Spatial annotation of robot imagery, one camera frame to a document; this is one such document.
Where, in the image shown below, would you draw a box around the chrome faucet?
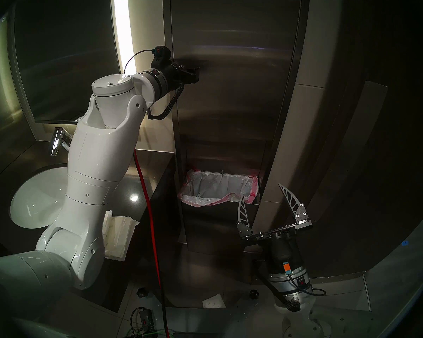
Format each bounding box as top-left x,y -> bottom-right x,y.
49,127 -> 73,156

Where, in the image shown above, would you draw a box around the black electronics box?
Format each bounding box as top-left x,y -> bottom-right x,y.
130,307 -> 160,333

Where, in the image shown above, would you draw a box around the bright LED light strip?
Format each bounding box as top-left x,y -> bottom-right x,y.
111,0 -> 139,75

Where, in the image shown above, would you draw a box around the white paper scrap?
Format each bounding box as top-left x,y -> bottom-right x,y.
202,294 -> 227,309

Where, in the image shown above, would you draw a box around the stainless steel dispenser cabinet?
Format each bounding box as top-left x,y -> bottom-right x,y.
162,0 -> 309,257

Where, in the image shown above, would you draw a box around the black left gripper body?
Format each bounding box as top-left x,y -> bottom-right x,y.
151,45 -> 186,93

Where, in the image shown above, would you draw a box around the black braided cable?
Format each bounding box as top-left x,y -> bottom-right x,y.
147,83 -> 185,120
259,270 -> 301,312

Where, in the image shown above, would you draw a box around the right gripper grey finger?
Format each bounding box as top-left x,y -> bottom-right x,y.
278,183 -> 310,226
236,196 -> 253,240

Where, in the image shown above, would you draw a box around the stainless steel dispenser door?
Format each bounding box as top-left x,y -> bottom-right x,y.
170,0 -> 302,174

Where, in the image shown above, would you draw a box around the wall mirror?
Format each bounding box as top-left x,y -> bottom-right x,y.
8,0 -> 135,125

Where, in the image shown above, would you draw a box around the folded white paper towels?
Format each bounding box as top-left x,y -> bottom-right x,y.
102,210 -> 140,262

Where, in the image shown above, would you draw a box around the white sink basin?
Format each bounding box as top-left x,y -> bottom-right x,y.
9,167 -> 69,229

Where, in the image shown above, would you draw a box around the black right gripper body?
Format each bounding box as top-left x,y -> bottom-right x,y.
239,220 -> 313,274

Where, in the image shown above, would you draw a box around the thin black signal cable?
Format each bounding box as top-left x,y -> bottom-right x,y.
123,49 -> 161,75
282,263 -> 327,298

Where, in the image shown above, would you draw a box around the trash bin with liner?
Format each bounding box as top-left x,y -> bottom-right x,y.
177,170 -> 259,207

